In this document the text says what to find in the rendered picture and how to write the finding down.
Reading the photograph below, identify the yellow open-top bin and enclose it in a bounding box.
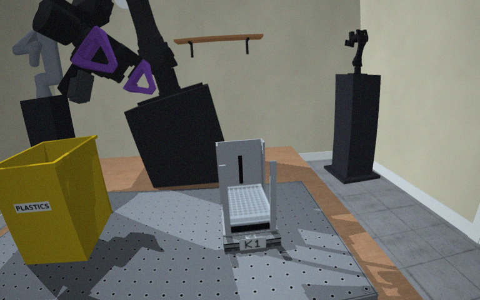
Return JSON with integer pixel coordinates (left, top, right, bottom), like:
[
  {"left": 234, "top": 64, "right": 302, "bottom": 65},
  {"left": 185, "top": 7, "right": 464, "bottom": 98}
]
[{"left": 0, "top": 135, "right": 113, "bottom": 264}]

